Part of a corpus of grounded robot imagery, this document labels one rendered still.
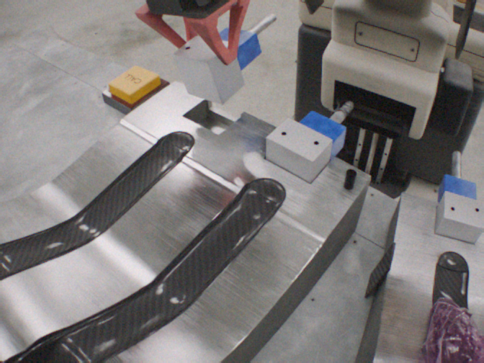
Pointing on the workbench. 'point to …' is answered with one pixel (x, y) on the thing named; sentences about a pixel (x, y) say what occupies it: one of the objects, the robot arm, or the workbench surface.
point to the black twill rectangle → (380, 270)
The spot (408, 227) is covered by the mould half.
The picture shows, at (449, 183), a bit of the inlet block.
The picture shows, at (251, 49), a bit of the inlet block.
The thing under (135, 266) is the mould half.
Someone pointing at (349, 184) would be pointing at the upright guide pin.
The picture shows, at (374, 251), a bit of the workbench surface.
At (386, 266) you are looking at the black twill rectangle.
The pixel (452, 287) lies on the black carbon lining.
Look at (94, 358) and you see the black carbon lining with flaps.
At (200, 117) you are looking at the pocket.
